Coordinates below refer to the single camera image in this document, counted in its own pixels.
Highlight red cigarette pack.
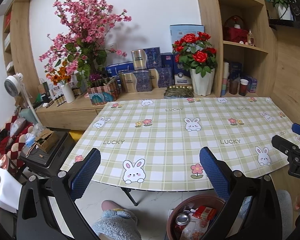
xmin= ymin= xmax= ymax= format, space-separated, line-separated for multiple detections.
xmin=192 ymin=206 xmax=217 ymax=220

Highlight floral white plastic package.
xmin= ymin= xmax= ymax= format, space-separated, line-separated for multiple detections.
xmin=180 ymin=216 xmax=209 ymax=240

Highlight brown plastic trash bin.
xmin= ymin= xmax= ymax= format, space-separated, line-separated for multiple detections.
xmin=165 ymin=193 xmax=225 ymax=239

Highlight green plaid bunny tablecloth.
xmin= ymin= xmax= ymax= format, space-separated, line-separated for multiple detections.
xmin=62 ymin=97 xmax=300 ymax=192

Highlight red cup on shelf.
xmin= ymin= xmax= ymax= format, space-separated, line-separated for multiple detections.
xmin=239 ymin=79 xmax=249 ymax=96

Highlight white flower pot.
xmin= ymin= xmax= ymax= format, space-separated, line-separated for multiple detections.
xmin=190 ymin=69 xmax=215 ymax=96

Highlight white vase orange flowers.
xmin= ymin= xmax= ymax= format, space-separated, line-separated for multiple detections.
xmin=45 ymin=59 xmax=76 ymax=103

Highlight stack of pastel cups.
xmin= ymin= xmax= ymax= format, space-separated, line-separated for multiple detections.
xmin=221 ymin=61 xmax=229 ymax=96

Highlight white desk fan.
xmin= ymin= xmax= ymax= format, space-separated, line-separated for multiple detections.
xmin=4 ymin=73 xmax=42 ymax=125

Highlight dark blue gift box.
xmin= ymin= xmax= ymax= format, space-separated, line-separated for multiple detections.
xmin=119 ymin=70 xmax=153 ymax=93

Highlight red rose bouquet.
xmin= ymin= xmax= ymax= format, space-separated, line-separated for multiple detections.
xmin=172 ymin=31 xmax=217 ymax=77

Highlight red gift basket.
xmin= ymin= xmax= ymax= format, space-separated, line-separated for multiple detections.
xmin=223 ymin=15 xmax=248 ymax=43

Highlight pink blossom plant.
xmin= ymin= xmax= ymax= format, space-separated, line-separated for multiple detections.
xmin=39 ymin=0 xmax=132 ymax=88

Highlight black folding table frame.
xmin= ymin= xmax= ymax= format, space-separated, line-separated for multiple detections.
xmin=121 ymin=187 xmax=138 ymax=206

